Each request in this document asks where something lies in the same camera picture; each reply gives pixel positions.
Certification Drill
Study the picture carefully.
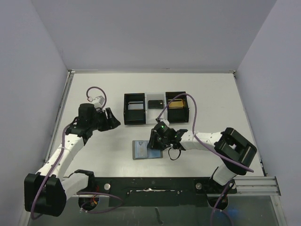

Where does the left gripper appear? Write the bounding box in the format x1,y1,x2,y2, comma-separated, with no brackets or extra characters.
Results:
89,108,120,132

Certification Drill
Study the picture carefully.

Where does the white lion VIP card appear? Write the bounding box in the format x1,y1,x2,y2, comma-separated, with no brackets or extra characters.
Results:
133,140,148,159

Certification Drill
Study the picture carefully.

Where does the grey card holder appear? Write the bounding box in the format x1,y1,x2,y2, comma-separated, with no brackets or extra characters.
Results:
132,140,163,160

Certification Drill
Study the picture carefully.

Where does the silver diamond VIP card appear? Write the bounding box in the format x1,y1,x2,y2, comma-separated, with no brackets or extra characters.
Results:
127,101,144,110

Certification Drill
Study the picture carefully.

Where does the black white sorting tray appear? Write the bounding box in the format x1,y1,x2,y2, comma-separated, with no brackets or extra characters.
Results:
123,91,190,126

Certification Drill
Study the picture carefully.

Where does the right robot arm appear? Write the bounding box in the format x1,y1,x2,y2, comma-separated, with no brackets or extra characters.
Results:
147,121,257,193

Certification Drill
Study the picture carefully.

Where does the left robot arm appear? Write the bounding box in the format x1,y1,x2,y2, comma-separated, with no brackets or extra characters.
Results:
24,103,121,220

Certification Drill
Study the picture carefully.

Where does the black card in tray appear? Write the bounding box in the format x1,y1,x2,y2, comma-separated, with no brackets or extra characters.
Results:
148,100,164,109

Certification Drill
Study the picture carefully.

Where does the gold card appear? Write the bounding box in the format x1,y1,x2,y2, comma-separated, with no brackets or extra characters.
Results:
169,99,184,109

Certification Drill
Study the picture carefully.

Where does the black loop cable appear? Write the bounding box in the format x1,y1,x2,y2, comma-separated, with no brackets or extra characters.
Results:
168,148,182,161

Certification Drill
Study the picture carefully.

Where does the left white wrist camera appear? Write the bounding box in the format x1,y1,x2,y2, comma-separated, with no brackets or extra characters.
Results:
87,96,105,108

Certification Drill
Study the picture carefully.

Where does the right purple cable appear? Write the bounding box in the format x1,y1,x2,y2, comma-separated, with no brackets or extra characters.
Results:
156,93,254,226

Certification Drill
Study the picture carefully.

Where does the purple cable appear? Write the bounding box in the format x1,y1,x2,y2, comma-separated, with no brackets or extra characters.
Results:
30,86,124,220
156,93,254,226

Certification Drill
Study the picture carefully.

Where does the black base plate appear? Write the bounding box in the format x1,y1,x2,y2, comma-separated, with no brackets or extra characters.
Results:
68,176,237,208

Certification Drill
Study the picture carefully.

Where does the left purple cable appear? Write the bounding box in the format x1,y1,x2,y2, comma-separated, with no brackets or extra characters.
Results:
30,86,124,220

